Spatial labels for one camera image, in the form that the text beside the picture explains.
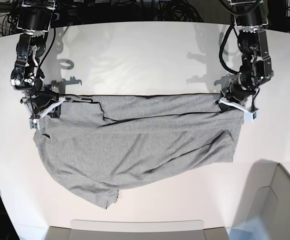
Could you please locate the beige chair right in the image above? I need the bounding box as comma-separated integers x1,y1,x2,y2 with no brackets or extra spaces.
240,164,290,240

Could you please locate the black cable bundle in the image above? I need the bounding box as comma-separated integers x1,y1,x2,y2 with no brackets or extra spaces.
157,0,205,23

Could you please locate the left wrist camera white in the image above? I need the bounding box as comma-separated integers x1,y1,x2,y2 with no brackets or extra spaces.
244,109,258,123

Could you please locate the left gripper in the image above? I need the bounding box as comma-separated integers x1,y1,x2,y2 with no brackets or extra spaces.
216,74,259,113

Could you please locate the beige chair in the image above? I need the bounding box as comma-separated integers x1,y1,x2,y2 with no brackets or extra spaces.
240,164,290,240
45,220,229,240

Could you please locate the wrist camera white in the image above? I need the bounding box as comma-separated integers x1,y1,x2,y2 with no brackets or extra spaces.
244,109,258,123
30,118,45,131

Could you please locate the grey T-shirt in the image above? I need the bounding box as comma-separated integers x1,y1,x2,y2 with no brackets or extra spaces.
34,93,244,209

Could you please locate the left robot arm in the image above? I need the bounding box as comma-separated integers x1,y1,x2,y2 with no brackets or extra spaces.
218,0,273,118

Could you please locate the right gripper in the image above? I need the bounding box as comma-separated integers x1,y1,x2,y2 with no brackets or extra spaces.
20,87,63,119

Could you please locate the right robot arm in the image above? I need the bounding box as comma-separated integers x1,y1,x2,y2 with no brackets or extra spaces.
10,0,60,120

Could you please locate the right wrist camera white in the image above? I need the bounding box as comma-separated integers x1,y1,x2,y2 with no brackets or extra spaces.
30,118,45,131

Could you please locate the beige chair back bottom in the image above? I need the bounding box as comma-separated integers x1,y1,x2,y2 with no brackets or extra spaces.
45,220,229,240

